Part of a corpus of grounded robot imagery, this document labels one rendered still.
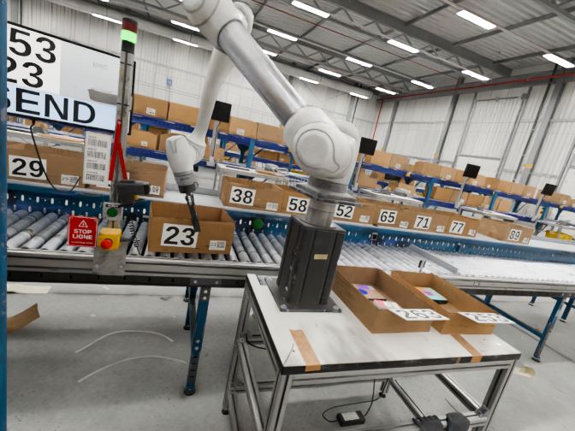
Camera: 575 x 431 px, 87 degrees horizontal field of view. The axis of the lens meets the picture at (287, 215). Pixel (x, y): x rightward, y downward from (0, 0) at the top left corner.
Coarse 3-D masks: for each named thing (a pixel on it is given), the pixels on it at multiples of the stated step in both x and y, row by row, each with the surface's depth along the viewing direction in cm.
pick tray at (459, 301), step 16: (400, 272) 154; (416, 272) 157; (416, 288) 135; (432, 288) 161; (448, 288) 151; (432, 304) 125; (448, 304) 148; (464, 304) 142; (480, 304) 135; (448, 320) 118; (464, 320) 121
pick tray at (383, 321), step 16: (336, 272) 136; (352, 272) 147; (368, 272) 150; (384, 272) 147; (336, 288) 135; (352, 288) 124; (384, 288) 146; (400, 288) 136; (352, 304) 122; (368, 304) 113; (400, 304) 135; (416, 304) 127; (368, 320) 112; (384, 320) 110; (400, 320) 112; (432, 320) 118
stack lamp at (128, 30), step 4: (124, 24) 107; (128, 24) 107; (132, 24) 107; (124, 28) 107; (128, 28) 107; (132, 28) 108; (136, 28) 109; (124, 32) 107; (128, 32) 107; (132, 32) 108; (136, 32) 110; (124, 36) 107; (128, 36) 108; (132, 36) 108; (136, 36) 110; (132, 40) 109
